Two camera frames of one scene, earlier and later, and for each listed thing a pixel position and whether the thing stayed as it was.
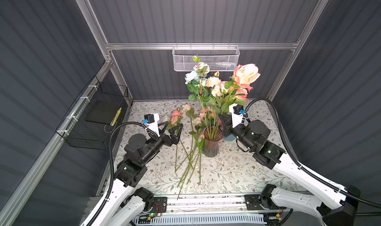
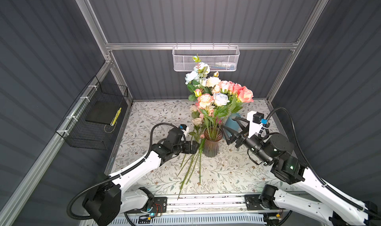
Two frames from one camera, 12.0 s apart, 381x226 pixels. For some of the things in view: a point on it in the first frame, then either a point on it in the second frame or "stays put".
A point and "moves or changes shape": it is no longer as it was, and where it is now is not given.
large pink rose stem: x=238 y=85 moves or changes shape
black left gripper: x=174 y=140 → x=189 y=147
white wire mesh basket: x=219 y=58 stays put
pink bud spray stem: x=176 y=151 → x=204 y=112
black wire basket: x=89 y=122 stays put
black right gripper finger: x=226 y=119 → x=229 y=137
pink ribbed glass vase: x=212 y=136 stays put
